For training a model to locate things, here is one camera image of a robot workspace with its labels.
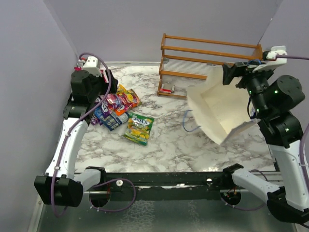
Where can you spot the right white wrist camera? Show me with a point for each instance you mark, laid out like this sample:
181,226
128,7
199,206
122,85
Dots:
275,58

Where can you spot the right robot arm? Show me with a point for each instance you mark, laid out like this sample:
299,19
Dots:
284,136

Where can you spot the purple M&M's packet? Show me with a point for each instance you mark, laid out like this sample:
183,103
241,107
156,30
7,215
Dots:
95,121

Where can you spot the blue snack packet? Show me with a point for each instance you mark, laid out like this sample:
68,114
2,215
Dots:
111,121

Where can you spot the purple Fox's berries packet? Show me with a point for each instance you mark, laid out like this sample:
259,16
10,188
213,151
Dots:
110,103

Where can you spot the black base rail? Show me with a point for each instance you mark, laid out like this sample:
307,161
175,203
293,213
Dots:
165,186

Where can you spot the wooden rack shelf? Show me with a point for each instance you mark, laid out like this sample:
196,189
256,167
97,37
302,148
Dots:
195,68

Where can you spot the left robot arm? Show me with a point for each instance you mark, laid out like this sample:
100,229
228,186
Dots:
59,185

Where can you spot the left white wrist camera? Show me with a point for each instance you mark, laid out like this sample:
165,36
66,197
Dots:
90,64

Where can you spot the orange Fox's candy packet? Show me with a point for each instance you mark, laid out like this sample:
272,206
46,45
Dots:
129,100

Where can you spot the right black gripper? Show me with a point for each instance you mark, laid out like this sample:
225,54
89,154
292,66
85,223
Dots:
238,68

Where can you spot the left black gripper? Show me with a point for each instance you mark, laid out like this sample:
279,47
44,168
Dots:
101,79

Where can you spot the green snack packet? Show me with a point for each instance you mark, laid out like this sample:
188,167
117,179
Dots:
139,128

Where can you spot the blue checkered paper bag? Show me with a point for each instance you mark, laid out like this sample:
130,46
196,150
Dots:
220,110

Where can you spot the pink chips bag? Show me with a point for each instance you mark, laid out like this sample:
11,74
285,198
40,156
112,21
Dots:
104,75

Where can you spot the yellow M&M's packet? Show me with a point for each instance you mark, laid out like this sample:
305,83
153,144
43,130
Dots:
120,89

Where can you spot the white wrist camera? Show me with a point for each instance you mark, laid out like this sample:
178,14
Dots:
275,58
90,64

